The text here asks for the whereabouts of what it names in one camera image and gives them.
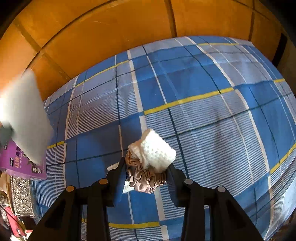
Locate beige satin scrunchie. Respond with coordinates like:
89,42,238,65
123,151,166,194

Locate purple snack box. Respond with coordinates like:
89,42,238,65
0,140,47,180

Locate silver ornate tissue box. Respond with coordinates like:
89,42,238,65
10,176,35,218

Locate blue plaid bed cover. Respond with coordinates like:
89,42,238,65
33,36,295,240

